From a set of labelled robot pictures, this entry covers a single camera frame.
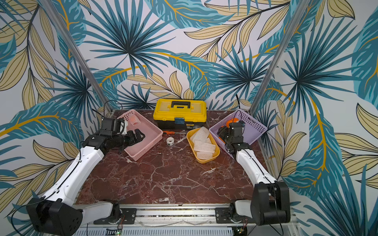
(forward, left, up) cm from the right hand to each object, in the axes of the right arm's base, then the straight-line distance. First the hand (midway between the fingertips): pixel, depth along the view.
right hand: (223, 130), depth 87 cm
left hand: (-8, +47, +4) cm, 48 cm away
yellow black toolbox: (+16, +26, -2) cm, 30 cm away
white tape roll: (+3, +33, -15) cm, 37 cm away
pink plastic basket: (+19, +58, -11) cm, 62 cm away
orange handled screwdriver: (+10, +35, -15) cm, 39 cm away
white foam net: (+3, +13, -9) cm, 16 cm away
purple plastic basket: (+11, -27, -15) cm, 33 cm away
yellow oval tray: (-2, +19, -11) cm, 22 cm away
